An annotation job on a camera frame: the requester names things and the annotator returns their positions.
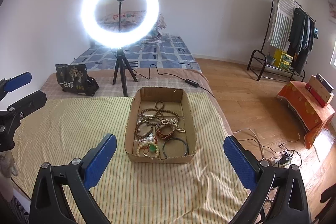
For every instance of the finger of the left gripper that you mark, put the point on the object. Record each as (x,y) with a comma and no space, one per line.
(17,82)
(28,104)

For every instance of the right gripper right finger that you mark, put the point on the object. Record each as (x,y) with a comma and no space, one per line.
(243,162)

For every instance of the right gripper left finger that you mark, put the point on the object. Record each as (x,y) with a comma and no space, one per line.
(96,161)

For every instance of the red cord jade pendant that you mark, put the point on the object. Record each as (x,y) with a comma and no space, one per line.
(149,148)

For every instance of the black bangle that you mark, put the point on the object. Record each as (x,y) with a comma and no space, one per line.
(175,147)

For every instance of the gold brown wrist watch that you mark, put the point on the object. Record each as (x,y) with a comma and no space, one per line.
(165,131)

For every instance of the black snack bag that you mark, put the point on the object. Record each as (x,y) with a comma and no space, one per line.
(75,79)

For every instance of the cardboard tray box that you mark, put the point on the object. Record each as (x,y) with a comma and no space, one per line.
(152,107)

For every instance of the black tripod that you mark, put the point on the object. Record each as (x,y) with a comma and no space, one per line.
(121,64)

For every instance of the red white box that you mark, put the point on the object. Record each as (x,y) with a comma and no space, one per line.
(321,90)

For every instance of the yellow box on rack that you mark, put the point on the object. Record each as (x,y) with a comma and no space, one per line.
(282,60)

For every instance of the floral folded quilt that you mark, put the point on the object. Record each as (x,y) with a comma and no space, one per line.
(131,20)

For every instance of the blue patchwork blanket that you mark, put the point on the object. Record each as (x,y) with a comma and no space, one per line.
(167,52)

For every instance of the black clothes rack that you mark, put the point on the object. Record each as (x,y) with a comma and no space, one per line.
(291,29)

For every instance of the white ring light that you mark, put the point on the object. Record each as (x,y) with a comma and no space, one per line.
(119,39)

